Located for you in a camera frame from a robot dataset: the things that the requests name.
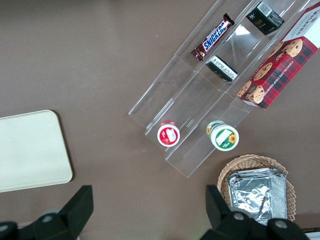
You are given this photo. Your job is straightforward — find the Snickers chocolate bar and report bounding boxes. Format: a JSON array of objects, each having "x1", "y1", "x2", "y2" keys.
[{"x1": 190, "y1": 13, "x2": 236, "y2": 63}]

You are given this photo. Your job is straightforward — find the light wicker basket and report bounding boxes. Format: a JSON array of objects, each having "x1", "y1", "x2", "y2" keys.
[{"x1": 216, "y1": 154, "x2": 296, "y2": 222}]

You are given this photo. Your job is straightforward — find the clear acrylic stepped display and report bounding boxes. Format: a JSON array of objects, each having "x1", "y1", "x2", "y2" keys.
[{"x1": 127, "y1": 0, "x2": 313, "y2": 179}]

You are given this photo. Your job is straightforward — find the red tartan cookie box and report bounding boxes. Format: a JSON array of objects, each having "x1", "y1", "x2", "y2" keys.
[{"x1": 236, "y1": 2, "x2": 320, "y2": 110}]

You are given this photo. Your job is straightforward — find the aluminium foil tray stack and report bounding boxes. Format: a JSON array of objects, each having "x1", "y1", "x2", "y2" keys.
[{"x1": 226, "y1": 167, "x2": 288, "y2": 227}]

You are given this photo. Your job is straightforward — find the small black carton box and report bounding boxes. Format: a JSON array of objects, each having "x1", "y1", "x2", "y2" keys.
[
  {"x1": 204, "y1": 55, "x2": 239, "y2": 83},
  {"x1": 245, "y1": 0, "x2": 286, "y2": 36}
]

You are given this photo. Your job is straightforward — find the cream rectangular plastic tray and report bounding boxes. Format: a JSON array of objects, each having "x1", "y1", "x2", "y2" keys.
[{"x1": 0, "y1": 109, "x2": 74, "y2": 193}]

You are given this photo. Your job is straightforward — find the green-labelled white-lidded jar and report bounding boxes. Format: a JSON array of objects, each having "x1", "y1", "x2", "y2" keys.
[{"x1": 206, "y1": 119, "x2": 240, "y2": 152}]

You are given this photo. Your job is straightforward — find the red-lidded small jar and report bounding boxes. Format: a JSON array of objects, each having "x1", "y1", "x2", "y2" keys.
[{"x1": 156, "y1": 119, "x2": 181, "y2": 147}]

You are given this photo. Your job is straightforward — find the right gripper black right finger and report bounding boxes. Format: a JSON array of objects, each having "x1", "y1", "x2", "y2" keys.
[{"x1": 201, "y1": 184, "x2": 310, "y2": 240}]

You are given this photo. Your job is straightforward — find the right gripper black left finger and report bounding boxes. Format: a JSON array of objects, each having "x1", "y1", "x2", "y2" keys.
[{"x1": 17, "y1": 184, "x2": 95, "y2": 240}]

